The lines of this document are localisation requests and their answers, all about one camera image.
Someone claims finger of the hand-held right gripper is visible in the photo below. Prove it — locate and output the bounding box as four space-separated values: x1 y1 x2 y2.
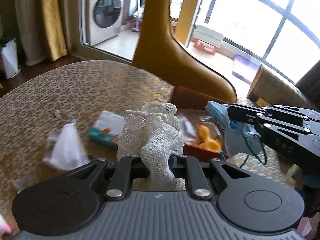
254 120 320 157
226 104 320 130

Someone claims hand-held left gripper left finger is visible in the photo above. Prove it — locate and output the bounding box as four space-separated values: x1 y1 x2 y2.
57 155 151 199

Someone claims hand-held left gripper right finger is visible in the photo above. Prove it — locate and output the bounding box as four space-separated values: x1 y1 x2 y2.
169 155 251 198

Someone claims blue face mask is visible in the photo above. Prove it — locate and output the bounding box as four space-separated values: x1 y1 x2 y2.
205 101 267 166

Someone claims orange rubber duck toy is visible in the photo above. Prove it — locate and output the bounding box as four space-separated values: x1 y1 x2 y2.
196 124 223 153

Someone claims white mesh cloth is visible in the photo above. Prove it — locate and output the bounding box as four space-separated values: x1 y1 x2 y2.
117 102 187 191

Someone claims small white packet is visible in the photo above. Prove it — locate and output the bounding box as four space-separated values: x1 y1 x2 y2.
177 115 197 138

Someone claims brown rectangular box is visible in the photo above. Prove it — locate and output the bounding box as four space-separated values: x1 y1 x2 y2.
170 85 238 163

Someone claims clear plastic bag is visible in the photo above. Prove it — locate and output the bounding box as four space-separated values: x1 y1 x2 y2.
42 110 91 171

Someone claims upholstered chair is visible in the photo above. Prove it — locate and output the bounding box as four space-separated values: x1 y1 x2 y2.
246 59 320 111

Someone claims purple bin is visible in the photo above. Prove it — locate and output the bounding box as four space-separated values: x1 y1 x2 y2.
232 54 262 84

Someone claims teal tissue pack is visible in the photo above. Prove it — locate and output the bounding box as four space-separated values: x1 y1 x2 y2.
87 110 126 148

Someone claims red cardboard box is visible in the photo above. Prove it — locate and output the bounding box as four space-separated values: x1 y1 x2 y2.
193 39 218 56

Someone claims white radiator heater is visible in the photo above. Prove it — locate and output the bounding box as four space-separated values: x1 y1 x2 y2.
193 23 224 48

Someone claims tan giraffe statue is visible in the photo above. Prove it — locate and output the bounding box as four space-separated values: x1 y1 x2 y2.
131 0 238 104

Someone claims white bunny plush toy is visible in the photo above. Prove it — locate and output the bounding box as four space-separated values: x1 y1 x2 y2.
0 214 12 234

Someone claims mop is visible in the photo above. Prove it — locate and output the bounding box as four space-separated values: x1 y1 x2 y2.
131 0 147 33

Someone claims white washing machine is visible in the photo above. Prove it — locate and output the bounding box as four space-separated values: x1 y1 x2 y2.
85 0 126 47

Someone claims white planter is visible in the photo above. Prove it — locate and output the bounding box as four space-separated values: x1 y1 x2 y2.
0 39 22 79

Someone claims yellow curtain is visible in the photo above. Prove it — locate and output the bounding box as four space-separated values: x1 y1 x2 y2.
41 0 68 62

